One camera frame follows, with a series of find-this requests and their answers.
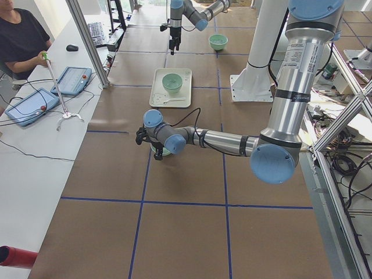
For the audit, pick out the white plastic spoon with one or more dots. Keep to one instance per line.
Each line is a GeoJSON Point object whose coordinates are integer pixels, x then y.
{"type": "Point", "coordinates": [173, 100]}

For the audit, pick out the person in black shirt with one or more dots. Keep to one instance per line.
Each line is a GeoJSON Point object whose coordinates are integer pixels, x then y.
{"type": "Point", "coordinates": [23, 40]}

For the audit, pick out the green bowl on tray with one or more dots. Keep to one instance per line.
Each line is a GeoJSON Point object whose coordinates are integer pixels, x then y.
{"type": "Point", "coordinates": [172, 91]}

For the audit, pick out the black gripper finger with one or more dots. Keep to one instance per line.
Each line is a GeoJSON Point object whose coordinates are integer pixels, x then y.
{"type": "Point", "coordinates": [158, 154]}
{"type": "Point", "coordinates": [174, 45]}

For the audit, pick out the red cylinder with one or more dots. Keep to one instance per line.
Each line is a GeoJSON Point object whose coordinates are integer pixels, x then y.
{"type": "Point", "coordinates": [18, 258]}

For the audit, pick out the green bowl with ice cubes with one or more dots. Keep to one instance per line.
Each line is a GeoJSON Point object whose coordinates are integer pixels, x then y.
{"type": "Point", "coordinates": [218, 42]}

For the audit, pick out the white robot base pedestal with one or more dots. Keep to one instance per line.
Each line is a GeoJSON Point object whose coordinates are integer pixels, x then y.
{"type": "Point", "coordinates": [253, 83]}

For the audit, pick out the blue teach pendant far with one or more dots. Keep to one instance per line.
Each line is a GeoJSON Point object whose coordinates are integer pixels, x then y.
{"type": "Point", "coordinates": [73, 80]}

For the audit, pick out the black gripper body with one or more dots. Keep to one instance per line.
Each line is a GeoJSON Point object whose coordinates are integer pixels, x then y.
{"type": "Point", "coordinates": [175, 32]}
{"type": "Point", "coordinates": [157, 146]}

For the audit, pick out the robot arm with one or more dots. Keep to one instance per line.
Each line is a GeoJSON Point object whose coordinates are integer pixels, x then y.
{"type": "Point", "coordinates": [275, 86]}
{"type": "Point", "coordinates": [180, 8]}

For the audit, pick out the blue teach pendant near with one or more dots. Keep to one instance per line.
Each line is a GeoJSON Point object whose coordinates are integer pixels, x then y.
{"type": "Point", "coordinates": [32, 107]}

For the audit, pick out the blue teach pendant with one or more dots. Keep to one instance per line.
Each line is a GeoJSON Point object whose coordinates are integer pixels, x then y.
{"type": "Point", "coordinates": [73, 80]}
{"type": "Point", "coordinates": [32, 107]}

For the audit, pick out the black keyboard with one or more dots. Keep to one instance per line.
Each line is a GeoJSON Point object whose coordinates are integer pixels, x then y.
{"type": "Point", "coordinates": [97, 34]}

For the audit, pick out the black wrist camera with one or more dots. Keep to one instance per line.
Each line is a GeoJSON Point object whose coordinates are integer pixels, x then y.
{"type": "Point", "coordinates": [164, 27]}
{"type": "Point", "coordinates": [142, 136]}

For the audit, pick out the grabber stick green handle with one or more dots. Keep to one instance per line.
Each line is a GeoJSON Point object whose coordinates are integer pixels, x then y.
{"type": "Point", "coordinates": [66, 114]}

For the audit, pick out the aluminium frame post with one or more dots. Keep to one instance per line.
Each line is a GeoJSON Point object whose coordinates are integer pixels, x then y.
{"type": "Point", "coordinates": [85, 35]}

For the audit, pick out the pale green bear tray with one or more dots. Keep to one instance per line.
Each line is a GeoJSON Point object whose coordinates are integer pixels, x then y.
{"type": "Point", "coordinates": [160, 98]}

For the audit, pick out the black computer mouse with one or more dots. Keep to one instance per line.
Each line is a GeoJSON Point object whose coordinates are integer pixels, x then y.
{"type": "Point", "coordinates": [72, 48]}

